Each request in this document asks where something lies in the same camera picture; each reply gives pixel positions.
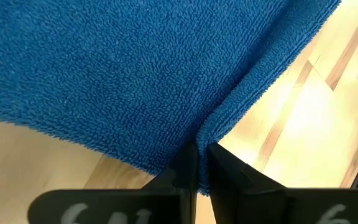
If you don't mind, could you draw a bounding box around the blue microfiber towel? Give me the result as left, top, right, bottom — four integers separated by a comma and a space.
0, 0, 342, 196

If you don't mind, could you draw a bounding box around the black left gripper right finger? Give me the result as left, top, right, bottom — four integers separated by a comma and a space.
206, 142, 358, 224

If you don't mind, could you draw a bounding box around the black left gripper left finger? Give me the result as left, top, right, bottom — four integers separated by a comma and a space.
27, 141, 199, 224

